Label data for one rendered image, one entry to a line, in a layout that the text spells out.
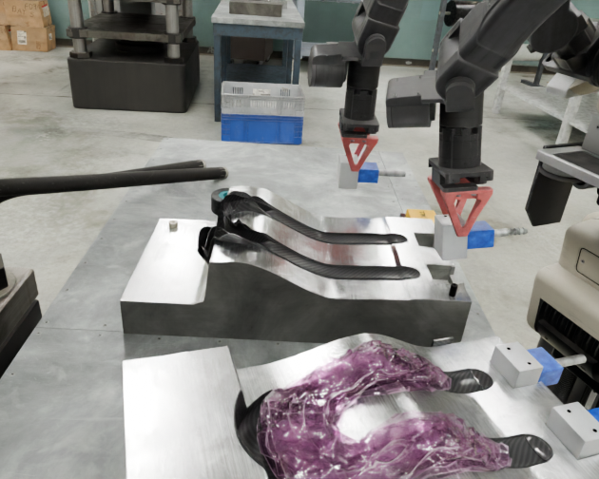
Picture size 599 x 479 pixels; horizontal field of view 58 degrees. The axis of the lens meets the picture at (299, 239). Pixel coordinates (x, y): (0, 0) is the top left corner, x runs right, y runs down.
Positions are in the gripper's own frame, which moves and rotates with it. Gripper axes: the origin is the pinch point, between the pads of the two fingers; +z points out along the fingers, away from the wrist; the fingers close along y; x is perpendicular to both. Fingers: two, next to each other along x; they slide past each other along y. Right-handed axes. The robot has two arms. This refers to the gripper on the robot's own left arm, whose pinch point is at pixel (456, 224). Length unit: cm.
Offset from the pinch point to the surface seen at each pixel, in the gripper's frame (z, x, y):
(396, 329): 13.6, -10.0, 5.5
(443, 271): 8.9, -0.9, -3.3
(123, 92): 7, -163, -382
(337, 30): -28, 36, -653
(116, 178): -4, -58, -27
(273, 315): 9.7, -27.8, 5.7
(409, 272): 7.7, -6.8, -1.2
